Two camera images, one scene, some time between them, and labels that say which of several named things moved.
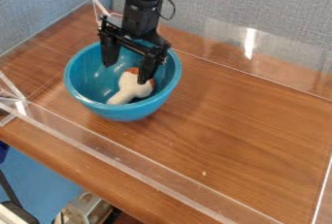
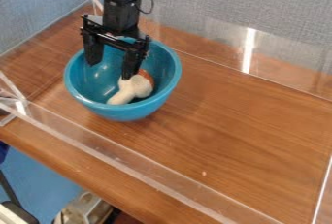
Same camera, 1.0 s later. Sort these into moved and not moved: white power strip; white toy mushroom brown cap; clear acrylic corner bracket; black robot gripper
Moved: black robot gripper
Not moved: white power strip; white toy mushroom brown cap; clear acrylic corner bracket
